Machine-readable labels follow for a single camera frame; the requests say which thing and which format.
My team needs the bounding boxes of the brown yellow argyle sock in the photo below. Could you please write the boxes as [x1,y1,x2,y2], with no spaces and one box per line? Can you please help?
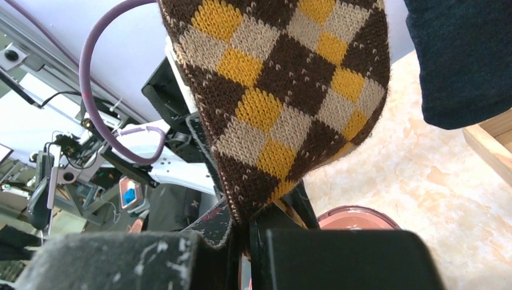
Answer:
[158,1,390,256]

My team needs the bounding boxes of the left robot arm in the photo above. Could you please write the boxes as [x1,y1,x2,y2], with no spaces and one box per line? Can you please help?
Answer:
[79,54,299,227]

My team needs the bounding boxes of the dark navy sock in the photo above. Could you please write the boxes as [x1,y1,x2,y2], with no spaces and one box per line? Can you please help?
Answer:
[405,0,511,130]

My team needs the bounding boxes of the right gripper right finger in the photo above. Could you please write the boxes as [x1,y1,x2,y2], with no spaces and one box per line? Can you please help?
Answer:
[249,208,444,289]

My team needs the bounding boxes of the pink plastic laundry basket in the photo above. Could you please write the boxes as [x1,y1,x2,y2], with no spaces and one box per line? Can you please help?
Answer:
[317,205,401,230]

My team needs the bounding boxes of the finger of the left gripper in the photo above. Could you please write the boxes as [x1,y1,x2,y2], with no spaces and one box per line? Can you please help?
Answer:
[284,181,320,230]

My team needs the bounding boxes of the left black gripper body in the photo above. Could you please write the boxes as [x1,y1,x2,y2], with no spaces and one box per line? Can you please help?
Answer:
[141,57,219,192]

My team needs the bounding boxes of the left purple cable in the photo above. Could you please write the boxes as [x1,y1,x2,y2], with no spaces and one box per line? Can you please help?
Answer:
[4,0,167,166]

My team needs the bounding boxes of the wooden hanger rack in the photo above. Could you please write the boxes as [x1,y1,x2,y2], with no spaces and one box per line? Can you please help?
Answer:
[462,109,511,185]

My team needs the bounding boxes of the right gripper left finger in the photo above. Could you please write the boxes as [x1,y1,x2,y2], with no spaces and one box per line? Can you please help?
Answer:
[14,198,241,290]

